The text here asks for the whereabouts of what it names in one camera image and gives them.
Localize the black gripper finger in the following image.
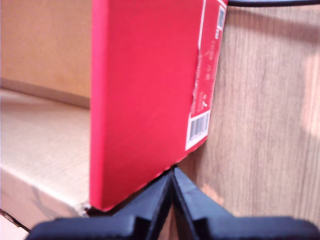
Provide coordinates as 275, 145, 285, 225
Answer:
87, 167, 174, 240
172, 166, 235, 240

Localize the red Nike shoebox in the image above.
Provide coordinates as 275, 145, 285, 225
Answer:
0, 0, 229, 232

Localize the black cable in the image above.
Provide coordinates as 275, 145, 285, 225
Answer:
226, 0, 320, 8

